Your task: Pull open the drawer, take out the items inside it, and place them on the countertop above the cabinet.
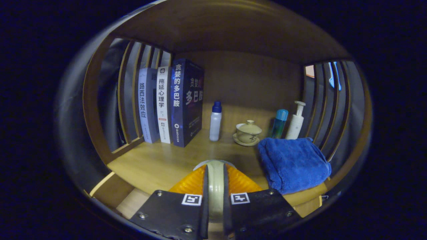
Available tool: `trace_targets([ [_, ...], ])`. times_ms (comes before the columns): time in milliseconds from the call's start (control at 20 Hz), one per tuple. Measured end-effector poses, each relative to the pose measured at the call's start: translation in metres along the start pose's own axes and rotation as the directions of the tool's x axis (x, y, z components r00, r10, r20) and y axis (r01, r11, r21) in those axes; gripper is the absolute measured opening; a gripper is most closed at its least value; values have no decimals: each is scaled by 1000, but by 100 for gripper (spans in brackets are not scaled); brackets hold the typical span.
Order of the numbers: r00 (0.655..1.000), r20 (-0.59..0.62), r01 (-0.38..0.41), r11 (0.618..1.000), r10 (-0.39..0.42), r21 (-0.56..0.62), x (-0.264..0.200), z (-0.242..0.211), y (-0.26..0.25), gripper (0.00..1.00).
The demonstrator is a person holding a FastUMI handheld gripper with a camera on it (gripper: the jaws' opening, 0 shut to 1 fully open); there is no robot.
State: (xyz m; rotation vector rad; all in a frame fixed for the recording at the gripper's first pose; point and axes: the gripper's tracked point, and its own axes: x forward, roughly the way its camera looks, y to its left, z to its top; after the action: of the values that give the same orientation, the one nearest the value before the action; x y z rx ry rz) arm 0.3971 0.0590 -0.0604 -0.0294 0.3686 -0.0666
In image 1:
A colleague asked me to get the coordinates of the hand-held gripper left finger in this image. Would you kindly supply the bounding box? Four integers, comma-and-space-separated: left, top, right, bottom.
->
129, 164, 209, 240

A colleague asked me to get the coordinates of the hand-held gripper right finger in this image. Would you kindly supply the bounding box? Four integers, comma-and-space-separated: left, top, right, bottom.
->
223, 163, 302, 239

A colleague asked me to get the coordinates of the cream handled scrub brush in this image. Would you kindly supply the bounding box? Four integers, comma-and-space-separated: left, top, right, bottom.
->
193, 159, 236, 224

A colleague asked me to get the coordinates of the wooden drawer with black knob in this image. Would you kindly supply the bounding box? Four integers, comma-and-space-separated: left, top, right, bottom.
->
88, 172, 329, 222

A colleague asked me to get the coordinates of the wooden countertop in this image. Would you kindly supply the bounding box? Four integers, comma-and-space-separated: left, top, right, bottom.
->
107, 128, 329, 207

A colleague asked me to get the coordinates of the wooden cabinet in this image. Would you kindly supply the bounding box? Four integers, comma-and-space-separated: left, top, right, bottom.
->
82, 0, 372, 220

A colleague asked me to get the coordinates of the cream lidded tea cup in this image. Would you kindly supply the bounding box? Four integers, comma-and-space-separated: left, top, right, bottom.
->
233, 120, 263, 147

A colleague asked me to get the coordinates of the blue towel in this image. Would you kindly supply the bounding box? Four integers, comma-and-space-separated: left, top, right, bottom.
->
257, 137, 332, 195

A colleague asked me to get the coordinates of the white bottle with blue cap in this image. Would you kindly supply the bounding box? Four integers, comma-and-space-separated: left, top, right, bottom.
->
209, 101, 223, 142

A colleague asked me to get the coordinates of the teal bottle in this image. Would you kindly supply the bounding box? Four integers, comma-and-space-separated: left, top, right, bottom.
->
271, 109, 289, 139

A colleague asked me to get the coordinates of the dark navy book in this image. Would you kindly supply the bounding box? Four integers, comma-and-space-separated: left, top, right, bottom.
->
170, 59, 204, 148

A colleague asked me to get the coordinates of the white book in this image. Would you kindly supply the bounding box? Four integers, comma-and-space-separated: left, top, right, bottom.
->
156, 66, 174, 144

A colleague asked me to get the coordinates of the white pump bottle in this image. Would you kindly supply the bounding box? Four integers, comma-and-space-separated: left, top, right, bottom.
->
285, 101, 306, 140

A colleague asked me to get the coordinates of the light blue book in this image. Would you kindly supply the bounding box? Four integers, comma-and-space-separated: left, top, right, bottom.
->
138, 68, 160, 144

